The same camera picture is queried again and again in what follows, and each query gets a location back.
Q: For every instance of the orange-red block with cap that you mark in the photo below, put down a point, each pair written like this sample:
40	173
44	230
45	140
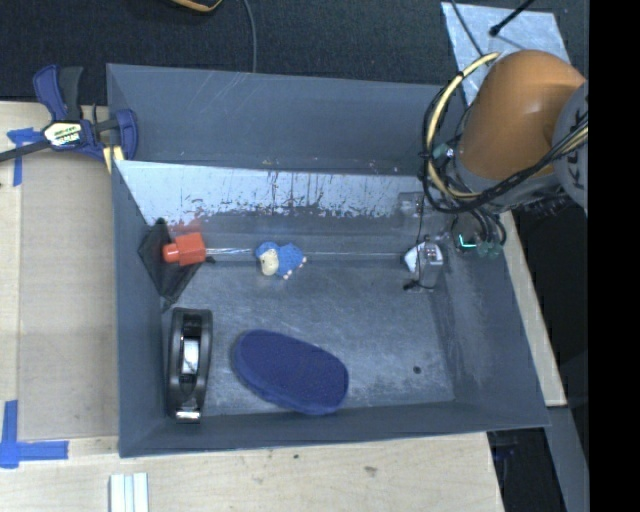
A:
187	248

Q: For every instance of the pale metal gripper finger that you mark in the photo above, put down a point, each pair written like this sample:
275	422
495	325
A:
432	260
411	203

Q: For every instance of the pale wood flat board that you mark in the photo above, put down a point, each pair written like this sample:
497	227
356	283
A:
67	300

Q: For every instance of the blue oval sponge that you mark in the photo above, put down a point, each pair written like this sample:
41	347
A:
292	372

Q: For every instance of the grey metal bin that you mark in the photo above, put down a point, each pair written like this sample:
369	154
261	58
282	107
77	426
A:
350	325

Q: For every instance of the blue toy sheep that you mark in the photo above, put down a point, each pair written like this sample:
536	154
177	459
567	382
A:
282	259

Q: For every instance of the black tape dispenser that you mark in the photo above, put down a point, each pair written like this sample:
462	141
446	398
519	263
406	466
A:
189	367

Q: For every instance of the black mesh cloth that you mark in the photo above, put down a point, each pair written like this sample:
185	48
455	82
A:
162	277

